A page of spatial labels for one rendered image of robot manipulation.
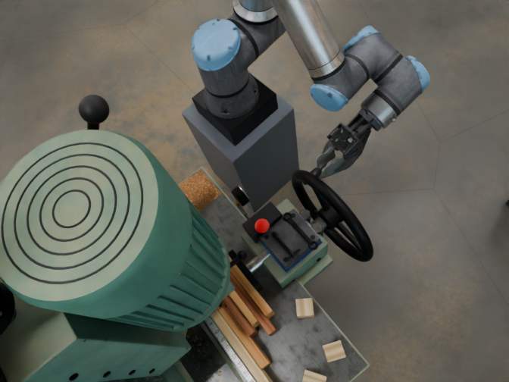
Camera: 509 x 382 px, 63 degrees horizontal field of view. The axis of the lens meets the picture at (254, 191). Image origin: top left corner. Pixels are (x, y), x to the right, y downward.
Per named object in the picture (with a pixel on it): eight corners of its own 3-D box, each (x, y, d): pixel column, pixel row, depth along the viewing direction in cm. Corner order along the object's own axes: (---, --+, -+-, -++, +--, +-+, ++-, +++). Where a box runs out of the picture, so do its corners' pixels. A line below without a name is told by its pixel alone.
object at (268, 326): (278, 330, 89) (276, 329, 85) (271, 336, 89) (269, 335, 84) (209, 242, 98) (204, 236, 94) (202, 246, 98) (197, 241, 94)
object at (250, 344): (271, 362, 87) (269, 362, 83) (263, 369, 86) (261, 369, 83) (135, 179, 108) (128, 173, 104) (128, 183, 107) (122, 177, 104)
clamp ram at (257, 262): (285, 271, 93) (281, 263, 85) (258, 292, 92) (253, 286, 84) (260, 242, 96) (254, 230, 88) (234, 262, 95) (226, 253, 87)
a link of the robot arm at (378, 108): (374, 99, 113) (401, 122, 109) (360, 113, 114) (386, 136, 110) (369, 88, 105) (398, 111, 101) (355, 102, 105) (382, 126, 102)
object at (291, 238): (322, 242, 89) (322, 236, 83) (282, 276, 87) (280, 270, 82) (282, 199, 93) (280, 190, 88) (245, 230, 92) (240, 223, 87)
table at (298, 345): (400, 336, 91) (405, 335, 85) (293, 433, 87) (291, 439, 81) (234, 152, 113) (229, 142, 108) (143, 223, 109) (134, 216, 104)
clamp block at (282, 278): (329, 254, 96) (330, 245, 88) (284, 292, 95) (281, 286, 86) (288, 209, 102) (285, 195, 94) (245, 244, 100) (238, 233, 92)
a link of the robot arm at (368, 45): (345, 43, 99) (382, 79, 99) (373, 14, 102) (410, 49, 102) (330, 61, 108) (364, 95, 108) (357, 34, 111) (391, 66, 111)
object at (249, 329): (259, 332, 89) (255, 330, 85) (252, 337, 89) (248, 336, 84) (213, 270, 96) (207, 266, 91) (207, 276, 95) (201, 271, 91)
